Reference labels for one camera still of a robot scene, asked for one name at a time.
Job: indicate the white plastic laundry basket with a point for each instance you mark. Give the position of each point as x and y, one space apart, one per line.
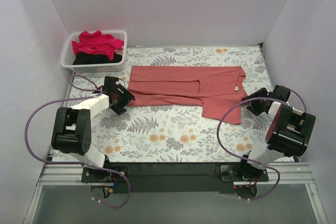
68 56

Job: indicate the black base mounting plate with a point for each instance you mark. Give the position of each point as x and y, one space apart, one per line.
172 177

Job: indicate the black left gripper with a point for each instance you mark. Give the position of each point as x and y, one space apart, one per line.
124 99

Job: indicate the salmon pink t-shirt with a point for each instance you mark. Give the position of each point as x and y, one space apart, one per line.
218 90

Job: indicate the aluminium frame rail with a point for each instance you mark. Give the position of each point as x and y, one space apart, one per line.
290 173

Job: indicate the magenta t-shirt in basket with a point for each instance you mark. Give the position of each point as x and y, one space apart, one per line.
97 43

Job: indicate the black t-shirt in basket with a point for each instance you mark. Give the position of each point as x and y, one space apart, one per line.
86 59

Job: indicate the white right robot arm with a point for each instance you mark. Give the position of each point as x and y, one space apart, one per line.
288 135

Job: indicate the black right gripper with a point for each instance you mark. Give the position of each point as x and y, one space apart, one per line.
256 104

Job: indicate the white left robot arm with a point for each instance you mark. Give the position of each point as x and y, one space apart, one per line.
72 128

